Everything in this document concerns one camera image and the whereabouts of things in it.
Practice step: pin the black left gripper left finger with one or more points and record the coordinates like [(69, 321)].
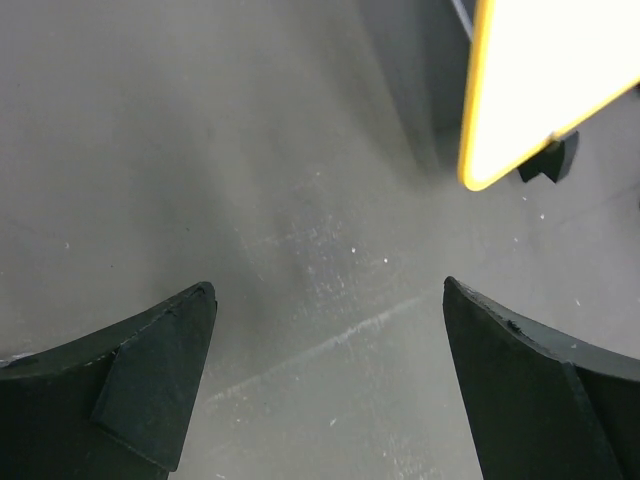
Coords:
[(114, 404)]

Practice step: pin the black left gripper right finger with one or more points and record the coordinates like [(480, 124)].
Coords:
[(541, 404)]

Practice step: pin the yellow-framed whiteboard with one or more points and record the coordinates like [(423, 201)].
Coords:
[(537, 70)]

